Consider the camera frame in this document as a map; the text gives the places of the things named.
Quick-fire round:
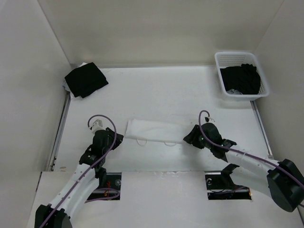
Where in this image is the folded black tank top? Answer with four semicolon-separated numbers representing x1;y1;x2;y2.
65;62;109;98

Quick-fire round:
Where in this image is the grey garment in basket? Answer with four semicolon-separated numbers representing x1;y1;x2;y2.
226;89;242;95

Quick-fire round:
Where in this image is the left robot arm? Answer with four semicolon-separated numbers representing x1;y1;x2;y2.
34;128;124;228

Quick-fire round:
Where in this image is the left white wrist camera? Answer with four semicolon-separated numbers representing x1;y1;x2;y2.
90;119;104;134

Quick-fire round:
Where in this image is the aluminium table rail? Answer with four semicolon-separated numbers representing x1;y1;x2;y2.
250;101;274;159
46;92;71;171

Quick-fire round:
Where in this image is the right aluminium table rail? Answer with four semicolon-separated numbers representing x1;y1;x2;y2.
250;101;274;159

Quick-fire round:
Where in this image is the left aluminium table rail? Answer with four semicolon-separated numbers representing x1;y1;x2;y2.
46;92;71;171

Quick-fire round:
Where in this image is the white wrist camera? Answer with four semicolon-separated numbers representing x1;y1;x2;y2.
205;116;215;123
90;119;104;134

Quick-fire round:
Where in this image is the white plastic laundry basket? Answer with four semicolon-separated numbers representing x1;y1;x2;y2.
214;51;270;101

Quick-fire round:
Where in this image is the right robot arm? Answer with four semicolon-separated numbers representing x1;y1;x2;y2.
183;123;304;212

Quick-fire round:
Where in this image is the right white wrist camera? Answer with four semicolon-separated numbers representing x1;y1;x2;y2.
205;116;215;123

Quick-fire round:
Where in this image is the black tank top in basket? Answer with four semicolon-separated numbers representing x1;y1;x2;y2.
220;64;261;95

